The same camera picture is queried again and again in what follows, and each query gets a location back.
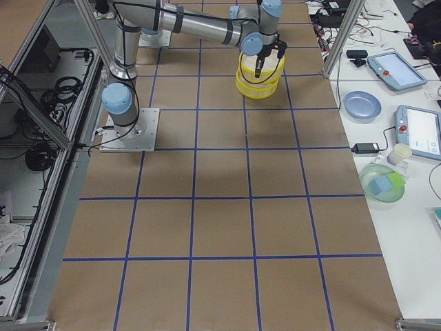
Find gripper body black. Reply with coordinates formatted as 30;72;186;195
258;34;287;59

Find yellow bamboo steamer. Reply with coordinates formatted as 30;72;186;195
236;77;278;99
236;50;285;85

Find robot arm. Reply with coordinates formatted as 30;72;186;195
140;28;163;41
102;1;287;137

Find black webcam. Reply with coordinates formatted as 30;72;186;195
346;50;368;68

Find blue plate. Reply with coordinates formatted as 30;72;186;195
343;91;382;123

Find far teach pendant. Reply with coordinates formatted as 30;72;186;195
367;52;427;90

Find teach pendant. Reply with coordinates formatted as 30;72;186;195
395;105;440;161
367;52;427;90

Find black power adapter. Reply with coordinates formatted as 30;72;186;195
351;143;383;154

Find white paper cup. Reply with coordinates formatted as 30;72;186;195
387;143;412;166

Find near teach pendant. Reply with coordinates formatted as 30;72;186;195
395;105;440;161

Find green glass bowl with sponges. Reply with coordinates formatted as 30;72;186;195
360;163;406;203

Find aluminium frame post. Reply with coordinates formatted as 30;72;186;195
323;0;365;78

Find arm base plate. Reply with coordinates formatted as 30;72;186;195
139;29;172;48
99;108;160;152

